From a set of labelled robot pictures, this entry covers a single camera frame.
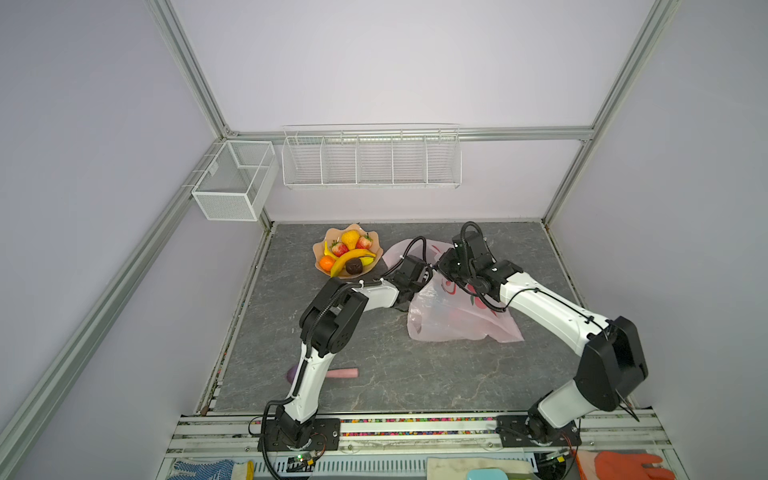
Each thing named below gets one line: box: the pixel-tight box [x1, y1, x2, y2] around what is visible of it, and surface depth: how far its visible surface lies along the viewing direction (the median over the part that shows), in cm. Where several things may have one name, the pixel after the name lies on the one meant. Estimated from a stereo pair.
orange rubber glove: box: [595, 451, 676, 480], surface depth 70 cm
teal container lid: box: [466, 469, 508, 480], surface depth 70 cm
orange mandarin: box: [319, 255, 336, 272], surface depth 101 cm
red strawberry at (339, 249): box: [330, 240, 350, 257], surface depth 110 cm
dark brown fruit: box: [345, 257, 363, 275], surface depth 102 cm
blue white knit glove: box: [167, 459, 236, 480], surface depth 70 cm
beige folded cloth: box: [427, 457, 535, 480], surface depth 71 cm
